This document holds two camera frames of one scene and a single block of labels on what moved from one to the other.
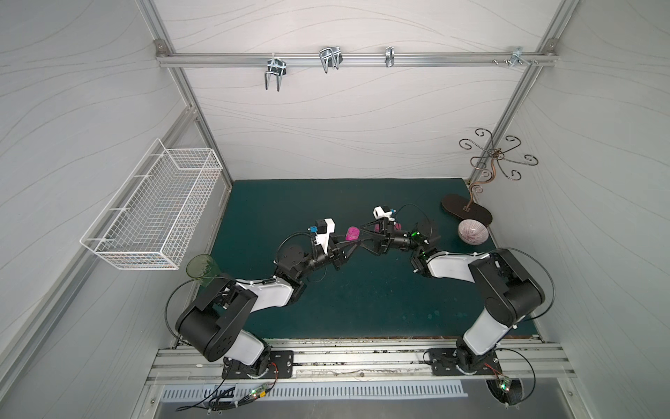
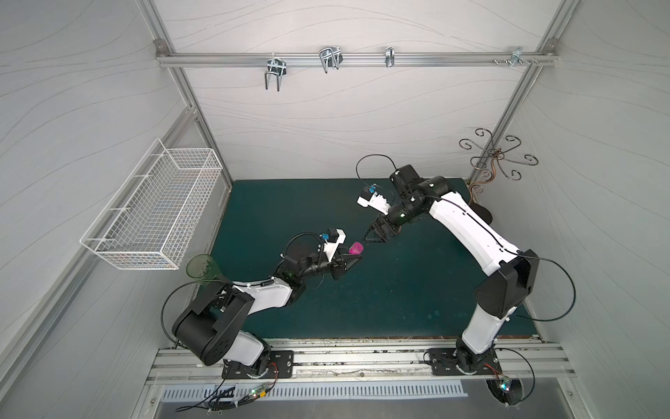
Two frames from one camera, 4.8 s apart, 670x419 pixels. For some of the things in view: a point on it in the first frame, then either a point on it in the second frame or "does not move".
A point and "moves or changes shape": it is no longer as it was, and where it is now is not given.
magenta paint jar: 352,234 moves or changes shape
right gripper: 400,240 -> 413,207
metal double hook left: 276,66 does not move
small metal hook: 390,56 does not move
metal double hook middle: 331,57 does not move
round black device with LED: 507,391 does not move
